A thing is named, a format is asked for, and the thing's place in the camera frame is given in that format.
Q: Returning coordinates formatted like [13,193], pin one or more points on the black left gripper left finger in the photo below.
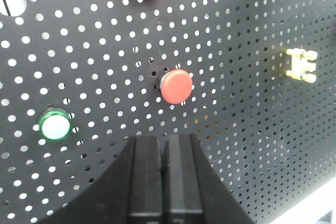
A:
[129,191]

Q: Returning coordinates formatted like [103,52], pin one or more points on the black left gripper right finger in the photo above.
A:
[192,191]

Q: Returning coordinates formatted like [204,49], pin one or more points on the green illuminated push button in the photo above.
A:
[55,125]

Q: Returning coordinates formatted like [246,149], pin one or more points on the black perforated pegboard panel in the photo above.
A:
[270,138]

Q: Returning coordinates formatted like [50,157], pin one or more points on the yellow toggle switch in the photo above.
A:
[302,64]

